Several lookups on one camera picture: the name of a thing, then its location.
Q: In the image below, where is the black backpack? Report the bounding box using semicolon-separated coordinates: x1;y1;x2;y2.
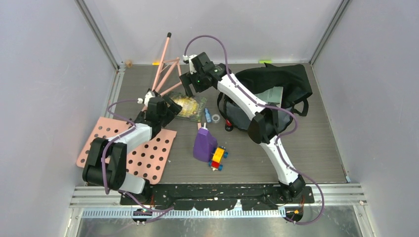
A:
217;63;313;132

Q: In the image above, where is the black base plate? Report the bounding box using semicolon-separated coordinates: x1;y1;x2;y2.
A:
120;184;315;211

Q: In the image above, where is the blue correction tape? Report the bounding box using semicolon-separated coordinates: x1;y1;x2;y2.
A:
204;108;212;123

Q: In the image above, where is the clear tape roll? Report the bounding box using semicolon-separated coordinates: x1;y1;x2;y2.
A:
211;114;220;123

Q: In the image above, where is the dark green book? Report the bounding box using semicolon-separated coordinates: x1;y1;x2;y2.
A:
167;91;207;122

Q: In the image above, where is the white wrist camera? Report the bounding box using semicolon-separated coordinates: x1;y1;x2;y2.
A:
182;54;197;74
137;90;156;107

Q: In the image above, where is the pink tripod stand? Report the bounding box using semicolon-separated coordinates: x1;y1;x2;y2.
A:
150;32;182;97

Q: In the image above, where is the pink perforated stand board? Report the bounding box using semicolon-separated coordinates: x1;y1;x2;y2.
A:
76;117;177;185

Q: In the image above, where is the purple stapler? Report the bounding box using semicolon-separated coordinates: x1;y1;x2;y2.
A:
193;127;218;162

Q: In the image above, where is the teal book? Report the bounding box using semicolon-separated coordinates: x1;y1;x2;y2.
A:
255;86;283;107

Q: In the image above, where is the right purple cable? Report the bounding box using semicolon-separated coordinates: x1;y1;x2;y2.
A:
183;34;325;226

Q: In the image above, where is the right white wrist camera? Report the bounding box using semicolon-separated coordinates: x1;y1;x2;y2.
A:
182;54;197;74

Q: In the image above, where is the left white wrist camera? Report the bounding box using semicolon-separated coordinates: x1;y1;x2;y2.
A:
137;90;156;107

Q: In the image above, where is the aluminium frame rail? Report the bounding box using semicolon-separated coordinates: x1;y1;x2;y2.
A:
65;184;377;237

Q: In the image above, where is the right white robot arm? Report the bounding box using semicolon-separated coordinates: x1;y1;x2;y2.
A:
180;52;305;203

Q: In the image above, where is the colourful toy block car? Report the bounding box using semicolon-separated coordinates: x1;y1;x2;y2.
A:
208;146;228;171

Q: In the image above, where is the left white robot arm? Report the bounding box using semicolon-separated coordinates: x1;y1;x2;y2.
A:
82;95;182;204

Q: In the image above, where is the red cap black bottle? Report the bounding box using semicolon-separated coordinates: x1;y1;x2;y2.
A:
224;120;234;132

